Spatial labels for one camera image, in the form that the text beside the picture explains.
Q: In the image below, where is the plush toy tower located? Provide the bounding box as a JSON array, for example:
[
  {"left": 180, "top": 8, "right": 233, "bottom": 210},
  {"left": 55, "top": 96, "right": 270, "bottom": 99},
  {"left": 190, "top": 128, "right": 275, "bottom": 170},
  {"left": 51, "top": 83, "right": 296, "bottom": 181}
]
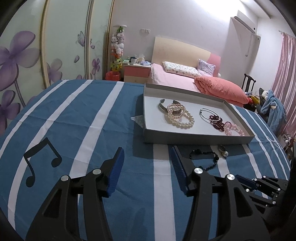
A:
[{"left": 110, "top": 25, "right": 127, "bottom": 72}]

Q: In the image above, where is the floral sliding wardrobe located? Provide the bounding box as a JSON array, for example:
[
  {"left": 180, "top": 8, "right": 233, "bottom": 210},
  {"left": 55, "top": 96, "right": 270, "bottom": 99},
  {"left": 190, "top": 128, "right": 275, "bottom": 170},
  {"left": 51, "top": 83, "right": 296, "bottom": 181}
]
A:
[{"left": 1, "top": 0, "right": 114, "bottom": 132}]

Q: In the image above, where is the blue bathrobe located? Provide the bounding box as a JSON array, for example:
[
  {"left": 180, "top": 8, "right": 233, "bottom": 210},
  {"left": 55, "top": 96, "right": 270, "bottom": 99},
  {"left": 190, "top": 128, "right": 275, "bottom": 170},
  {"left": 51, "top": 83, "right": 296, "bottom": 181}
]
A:
[{"left": 260, "top": 90, "right": 287, "bottom": 136}]

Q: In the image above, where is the blue white striped tablecloth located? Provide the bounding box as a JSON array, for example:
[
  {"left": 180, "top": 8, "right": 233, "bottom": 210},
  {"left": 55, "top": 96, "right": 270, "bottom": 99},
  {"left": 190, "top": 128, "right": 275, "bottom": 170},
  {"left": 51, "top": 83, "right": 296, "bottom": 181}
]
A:
[{"left": 1, "top": 80, "right": 291, "bottom": 240}]

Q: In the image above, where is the coral folded duvet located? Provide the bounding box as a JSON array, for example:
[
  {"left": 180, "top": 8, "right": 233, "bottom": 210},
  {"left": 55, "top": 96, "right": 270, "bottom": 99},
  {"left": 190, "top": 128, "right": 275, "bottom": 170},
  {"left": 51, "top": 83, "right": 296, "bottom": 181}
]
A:
[{"left": 194, "top": 76, "right": 249, "bottom": 106}]

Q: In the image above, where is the white patterned pillow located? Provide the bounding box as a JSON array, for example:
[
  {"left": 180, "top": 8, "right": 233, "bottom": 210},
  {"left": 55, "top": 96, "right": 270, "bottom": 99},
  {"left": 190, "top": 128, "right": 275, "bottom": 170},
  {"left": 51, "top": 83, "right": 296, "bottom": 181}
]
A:
[{"left": 163, "top": 61, "right": 202, "bottom": 78}]

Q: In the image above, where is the small pink pearl bracelet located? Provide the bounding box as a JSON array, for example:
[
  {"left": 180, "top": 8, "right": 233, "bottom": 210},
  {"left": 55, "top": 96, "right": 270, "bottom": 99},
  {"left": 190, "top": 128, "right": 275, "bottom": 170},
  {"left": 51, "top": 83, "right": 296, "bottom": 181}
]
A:
[{"left": 166, "top": 103, "right": 187, "bottom": 115}]

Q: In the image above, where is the white air conditioner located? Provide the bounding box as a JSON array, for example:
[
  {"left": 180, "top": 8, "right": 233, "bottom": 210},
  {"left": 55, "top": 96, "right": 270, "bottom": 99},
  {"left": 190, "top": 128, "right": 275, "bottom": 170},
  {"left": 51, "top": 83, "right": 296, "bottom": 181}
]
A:
[{"left": 234, "top": 11, "right": 257, "bottom": 34}]

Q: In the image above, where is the dark wooden chair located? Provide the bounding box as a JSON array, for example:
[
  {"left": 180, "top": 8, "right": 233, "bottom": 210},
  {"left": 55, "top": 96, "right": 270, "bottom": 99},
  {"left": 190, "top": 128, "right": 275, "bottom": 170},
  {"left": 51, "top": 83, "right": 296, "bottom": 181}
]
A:
[{"left": 241, "top": 73, "right": 256, "bottom": 92}]

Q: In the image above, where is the pink bead flower bracelet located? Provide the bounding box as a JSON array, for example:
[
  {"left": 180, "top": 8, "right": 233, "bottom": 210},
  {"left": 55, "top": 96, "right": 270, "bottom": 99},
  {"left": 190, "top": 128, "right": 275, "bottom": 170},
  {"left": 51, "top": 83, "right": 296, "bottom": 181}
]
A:
[{"left": 223, "top": 121, "right": 245, "bottom": 137}]

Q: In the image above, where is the red bin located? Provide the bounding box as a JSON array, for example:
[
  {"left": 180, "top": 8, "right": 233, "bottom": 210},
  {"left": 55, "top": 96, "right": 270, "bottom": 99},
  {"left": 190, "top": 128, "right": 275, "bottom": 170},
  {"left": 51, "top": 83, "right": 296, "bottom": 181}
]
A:
[{"left": 105, "top": 71, "right": 121, "bottom": 81}]

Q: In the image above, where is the grey cardboard tray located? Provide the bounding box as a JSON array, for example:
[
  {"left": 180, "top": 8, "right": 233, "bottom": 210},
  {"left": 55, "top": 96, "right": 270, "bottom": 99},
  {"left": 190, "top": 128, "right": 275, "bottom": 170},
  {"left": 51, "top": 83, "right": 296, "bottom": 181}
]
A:
[{"left": 143, "top": 84, "right": 254, "bottom": 145}]

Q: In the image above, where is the lilac small pillow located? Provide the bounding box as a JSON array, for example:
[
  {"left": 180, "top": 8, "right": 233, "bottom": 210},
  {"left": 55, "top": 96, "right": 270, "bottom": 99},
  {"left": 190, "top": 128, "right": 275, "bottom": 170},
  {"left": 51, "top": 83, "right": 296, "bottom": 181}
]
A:
[{"left": 197, "top": 59, "right": 216, "bottom": 76}]

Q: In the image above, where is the pink white nightstand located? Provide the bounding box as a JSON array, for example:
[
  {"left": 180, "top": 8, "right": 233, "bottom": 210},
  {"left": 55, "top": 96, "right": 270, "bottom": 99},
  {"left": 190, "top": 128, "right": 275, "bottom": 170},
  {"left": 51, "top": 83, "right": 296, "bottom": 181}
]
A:
[{"left": 123, "top": 64, "right": 151, "bottom": 84}]

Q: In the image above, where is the large white pearl bracelet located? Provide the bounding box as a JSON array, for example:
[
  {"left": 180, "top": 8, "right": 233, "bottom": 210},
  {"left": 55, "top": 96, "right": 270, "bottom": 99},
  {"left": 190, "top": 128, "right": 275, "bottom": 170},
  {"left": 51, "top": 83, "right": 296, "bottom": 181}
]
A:
[{"left": 164, "top": 108, "right": 195, "bottom": 129}]

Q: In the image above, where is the pearl earring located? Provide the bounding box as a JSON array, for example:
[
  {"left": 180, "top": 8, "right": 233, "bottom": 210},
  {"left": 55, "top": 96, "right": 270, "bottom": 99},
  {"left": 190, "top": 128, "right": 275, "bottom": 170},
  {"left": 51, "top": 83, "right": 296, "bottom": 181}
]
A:
[{"left": 218, "top": 145, "right": 229, "bottom": 158}]

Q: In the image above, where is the black bead bracelet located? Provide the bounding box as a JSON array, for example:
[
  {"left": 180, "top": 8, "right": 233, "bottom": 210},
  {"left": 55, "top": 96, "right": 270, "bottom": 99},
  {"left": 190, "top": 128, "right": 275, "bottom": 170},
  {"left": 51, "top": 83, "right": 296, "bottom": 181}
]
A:
[{"left": 189, "top": 149, "right": 220, "bottom": 172}]

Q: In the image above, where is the silver cuff bangle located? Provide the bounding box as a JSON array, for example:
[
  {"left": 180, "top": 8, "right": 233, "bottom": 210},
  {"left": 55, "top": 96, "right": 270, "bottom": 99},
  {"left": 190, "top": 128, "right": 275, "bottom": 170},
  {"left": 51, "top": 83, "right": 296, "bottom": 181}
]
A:
[{"left": 158, "top": 99, "right": 183, "bottom": 115}]

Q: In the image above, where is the bed with pink sheet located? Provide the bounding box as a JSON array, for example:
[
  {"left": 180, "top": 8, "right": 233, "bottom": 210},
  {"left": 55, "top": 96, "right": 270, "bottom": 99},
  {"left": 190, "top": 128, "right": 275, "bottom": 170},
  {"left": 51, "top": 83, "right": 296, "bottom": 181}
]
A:
[{"left": 147, "top": 64, "right": 200, "bottom": 93}]

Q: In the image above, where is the dark red bead bracelet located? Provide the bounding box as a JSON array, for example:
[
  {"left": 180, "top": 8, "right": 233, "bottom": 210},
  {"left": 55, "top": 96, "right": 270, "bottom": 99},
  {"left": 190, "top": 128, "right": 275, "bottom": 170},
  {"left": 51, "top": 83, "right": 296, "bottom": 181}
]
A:
[{"left": 209, "top": 114, "right": 226, "bottom": 133}]

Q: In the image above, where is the cream pink headboard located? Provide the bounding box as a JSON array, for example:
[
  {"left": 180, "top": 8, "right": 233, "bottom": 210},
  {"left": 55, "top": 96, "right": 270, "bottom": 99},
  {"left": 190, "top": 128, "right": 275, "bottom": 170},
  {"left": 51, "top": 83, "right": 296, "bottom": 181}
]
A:
[{"left": 152, "top": 37, "right": 221, "bottom": 77}]

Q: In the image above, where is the pink curtain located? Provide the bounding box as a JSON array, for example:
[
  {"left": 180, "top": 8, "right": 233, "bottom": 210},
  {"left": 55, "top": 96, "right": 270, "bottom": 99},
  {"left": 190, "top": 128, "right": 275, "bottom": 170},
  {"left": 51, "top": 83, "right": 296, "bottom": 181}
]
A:
[{"left": 271, "top": 32, "right": 295, "bottom": 137}]

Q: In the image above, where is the thin silver hoop bangle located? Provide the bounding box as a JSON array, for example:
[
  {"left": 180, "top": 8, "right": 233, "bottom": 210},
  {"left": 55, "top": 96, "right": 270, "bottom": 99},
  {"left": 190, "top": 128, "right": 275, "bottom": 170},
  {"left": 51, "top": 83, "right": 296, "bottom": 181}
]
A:
[{"left": 199, "top": 108, "right": 222, "bottom": 122}]

